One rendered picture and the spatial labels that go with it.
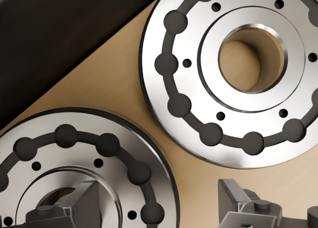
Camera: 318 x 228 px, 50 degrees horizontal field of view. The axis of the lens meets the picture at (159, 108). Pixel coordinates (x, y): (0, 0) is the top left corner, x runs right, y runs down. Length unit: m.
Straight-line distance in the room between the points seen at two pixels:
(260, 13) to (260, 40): 0.02
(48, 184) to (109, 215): 0.03
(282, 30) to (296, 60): 0.02
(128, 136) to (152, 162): 0.02
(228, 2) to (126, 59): 0.06
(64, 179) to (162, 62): 0.07
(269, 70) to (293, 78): 0.02
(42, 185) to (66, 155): 0.02
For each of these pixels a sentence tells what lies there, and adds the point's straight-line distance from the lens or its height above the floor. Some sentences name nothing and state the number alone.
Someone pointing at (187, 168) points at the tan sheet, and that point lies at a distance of 0.19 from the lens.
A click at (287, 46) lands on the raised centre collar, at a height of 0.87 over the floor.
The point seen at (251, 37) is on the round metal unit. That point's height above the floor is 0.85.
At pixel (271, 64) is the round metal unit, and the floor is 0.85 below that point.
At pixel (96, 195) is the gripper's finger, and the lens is 0.16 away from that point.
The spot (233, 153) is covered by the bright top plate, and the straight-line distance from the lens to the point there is 0.16.
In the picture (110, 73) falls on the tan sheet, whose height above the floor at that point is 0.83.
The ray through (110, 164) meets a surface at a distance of 0.16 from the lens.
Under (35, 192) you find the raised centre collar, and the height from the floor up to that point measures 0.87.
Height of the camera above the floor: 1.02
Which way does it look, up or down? 89 degrees down
